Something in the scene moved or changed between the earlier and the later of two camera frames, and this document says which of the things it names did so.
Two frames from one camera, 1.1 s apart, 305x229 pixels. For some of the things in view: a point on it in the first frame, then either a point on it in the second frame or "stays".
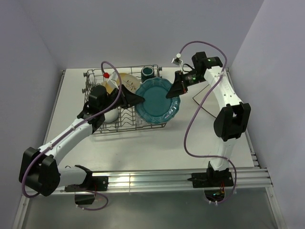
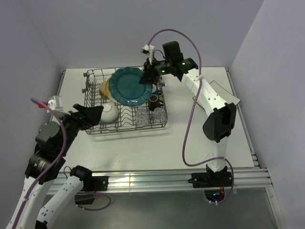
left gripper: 128,98 to 92,117
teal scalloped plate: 157,108 to 125,88
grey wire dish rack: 118,85 stays
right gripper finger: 174,90 to 147,78
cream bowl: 109,85 to 102,87
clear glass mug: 139,121 stays
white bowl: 111,116 stays
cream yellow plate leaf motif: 128,81 to 108,93
